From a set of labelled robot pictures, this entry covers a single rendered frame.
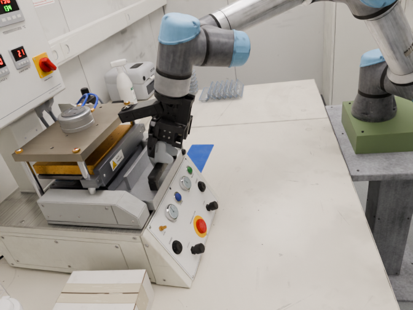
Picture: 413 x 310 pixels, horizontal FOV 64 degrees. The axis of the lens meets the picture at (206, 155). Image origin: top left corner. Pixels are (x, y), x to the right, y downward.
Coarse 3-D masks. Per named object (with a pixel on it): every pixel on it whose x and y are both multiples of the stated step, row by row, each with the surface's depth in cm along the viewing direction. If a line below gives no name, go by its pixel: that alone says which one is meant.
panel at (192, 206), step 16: (176, 176) 91; (192, 176) 97; (176, 192) 87; (192, 192) 94; (208, 192) 102; (160, 208) 80; (192, 208) 91; (160, 224) 78; (176, 224) 83; (192, 224) 89; (208, 224) 95; (160, 240) 76; (176, 240) 80; (192, 240) 86; (176, 256) 78; (192, 256) 83; (192, 272) 81
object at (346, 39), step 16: (400, 0) 236; (336, 16) 250; (352, 16) 248; (336, 32) 255; (352, 32) 254; (368, 32) 252; (336, 48) 262; (352, 48) 260; (368, 48) 258; (336, 64) 268; (352, 64) 266; (336, 80) 275; (352, 80) 273; (336, 96) 282; (352, 96) 280
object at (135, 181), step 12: (144, 156) 86; (180, 156) 92; (132, 168) 80; (144, 168) 86; (168, 168) 85; (132, 180) 80; (144, 180) 82; (168, 180) 83; (132, 192) 78; (144, 192) 78; (156, 192) 77; (156, 204) 76
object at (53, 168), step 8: (120, 128) 89; (128, 128) 89; (112, 136) 86; (120, 136) 85; (104, 144) 82; (112, 144) 82; (96, 152) 79; (104, 152) 79; (88, 160) 77; (96, 160) 76; (40, 168) 78; (48, 168) 78; (56, 168) 77; (64, 168) 77; (72, 168) 76; (88, 168) 75; (40, 176) 80; (48, 176) 79; (56, 176) 79; (64, 176) 78; (72, 176) 77; (80, 176) 77
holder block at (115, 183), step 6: (138, 150) 92; (132, 156) 88; (126, 162) 86; (132, 162) 88; (120, 168) 84; (126, 168) 85; (114, 174) 82; (120, 174) 83; (78, 180) 82; (114, 180) 80; (120, 180) 83; (54, 186) 81; (60, 186) 81; (66, 186) 80; (72, 186) 80; (78, 186) 79; (102, 186) 78; (108, 186) 78; (114, 186) 80
